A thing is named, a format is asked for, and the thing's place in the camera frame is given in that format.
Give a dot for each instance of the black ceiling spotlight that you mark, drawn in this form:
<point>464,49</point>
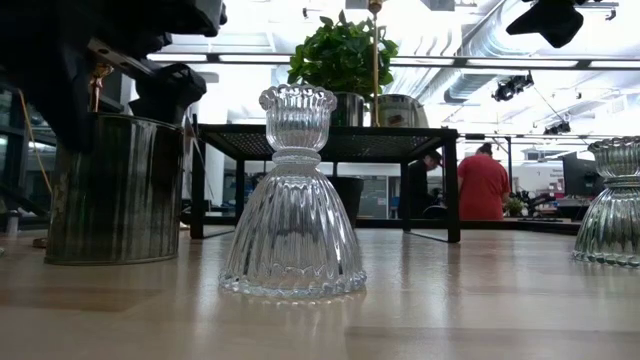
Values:
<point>557,128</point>
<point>512,87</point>

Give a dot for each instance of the small background plant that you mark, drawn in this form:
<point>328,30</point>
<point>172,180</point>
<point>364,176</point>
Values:
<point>514,206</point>

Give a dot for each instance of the person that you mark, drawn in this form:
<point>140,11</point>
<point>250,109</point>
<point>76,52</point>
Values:
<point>482,185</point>
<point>422,185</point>

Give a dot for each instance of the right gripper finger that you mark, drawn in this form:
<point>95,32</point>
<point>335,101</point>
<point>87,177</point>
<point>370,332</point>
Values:
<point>535,32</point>
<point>532,17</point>

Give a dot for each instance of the dark computer monitor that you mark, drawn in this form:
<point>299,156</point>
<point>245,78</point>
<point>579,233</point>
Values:
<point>580,175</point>

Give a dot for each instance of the black perforated metal shelf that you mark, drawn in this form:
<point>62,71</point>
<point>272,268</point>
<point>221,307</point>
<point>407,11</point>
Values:
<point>350,142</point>

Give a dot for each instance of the clear ribbed glass candleholder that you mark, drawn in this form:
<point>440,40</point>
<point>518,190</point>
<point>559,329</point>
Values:
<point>292,225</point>

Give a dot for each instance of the green ribbed glass candleholder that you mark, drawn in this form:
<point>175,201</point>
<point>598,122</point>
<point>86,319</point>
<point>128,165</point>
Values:
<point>612,215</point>

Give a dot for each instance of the green leafy potted plant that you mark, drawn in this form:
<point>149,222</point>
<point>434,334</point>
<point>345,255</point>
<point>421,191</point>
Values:
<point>340,55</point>

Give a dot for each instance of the black aluminium rig frame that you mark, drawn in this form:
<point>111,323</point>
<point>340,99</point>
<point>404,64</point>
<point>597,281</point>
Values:
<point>500,226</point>

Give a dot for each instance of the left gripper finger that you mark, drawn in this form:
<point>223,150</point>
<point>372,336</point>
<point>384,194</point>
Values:
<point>170,92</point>
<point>55,100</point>

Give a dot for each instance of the black plant pot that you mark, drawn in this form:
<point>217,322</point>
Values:
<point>350,200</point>

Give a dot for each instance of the black robot arm on desk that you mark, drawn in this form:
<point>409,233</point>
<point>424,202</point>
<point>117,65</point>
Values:
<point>535,202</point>

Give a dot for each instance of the ribbed metal candle tin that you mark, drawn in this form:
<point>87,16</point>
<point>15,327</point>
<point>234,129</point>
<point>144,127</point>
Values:
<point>348,110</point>
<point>402,110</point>
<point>115,200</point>

